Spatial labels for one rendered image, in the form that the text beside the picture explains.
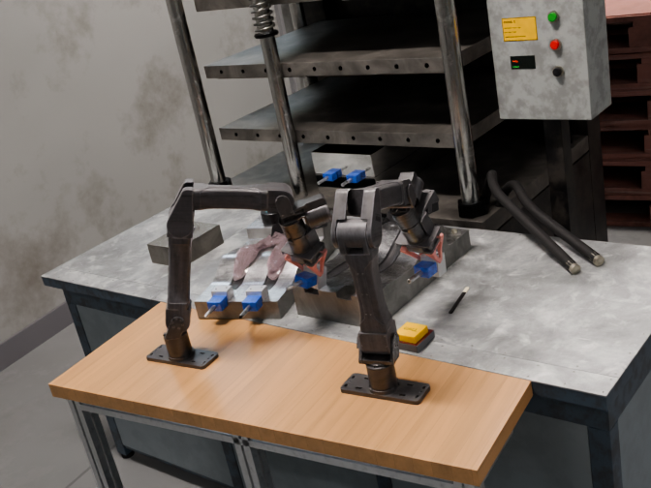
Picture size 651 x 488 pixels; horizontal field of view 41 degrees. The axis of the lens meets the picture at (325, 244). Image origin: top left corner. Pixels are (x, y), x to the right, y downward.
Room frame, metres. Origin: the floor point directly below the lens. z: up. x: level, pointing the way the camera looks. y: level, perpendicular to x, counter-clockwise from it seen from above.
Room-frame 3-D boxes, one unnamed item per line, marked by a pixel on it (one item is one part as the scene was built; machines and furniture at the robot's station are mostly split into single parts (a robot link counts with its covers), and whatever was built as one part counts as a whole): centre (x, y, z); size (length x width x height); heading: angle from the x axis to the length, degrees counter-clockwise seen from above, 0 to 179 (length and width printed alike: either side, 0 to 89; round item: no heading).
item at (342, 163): (3.19, -0.28, 0.87); 0.50 x 0.27 x 0.17; 138
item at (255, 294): (2.13, 0.23, 0.86); 0.13 x 0.05 x 0.05; 155
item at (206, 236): (2.75, 0.46, 0.84); 0.20 x 0.15 x 0.07; 138
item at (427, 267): (1.97, -0.22, 0.93); 0.13 x 0.05 x 0.05; 137
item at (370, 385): (1.68, -0.06, 0.84); 0.20 x 0.07 x 0.08; 55
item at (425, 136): (3.32, -0.33, 1.02); 1.10 x 0.74 x 0.05; 48
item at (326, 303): (2.23, -0.15, 0.87); 0.50 x 0.26 x 0.14; 138
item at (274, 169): (3.28, -0.30, 0.76); 1.30 x 0.84 x 0.06; 48
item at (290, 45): (3.32, -0.33, 1.27); 1.10 x 0.74 x 0.05; 48
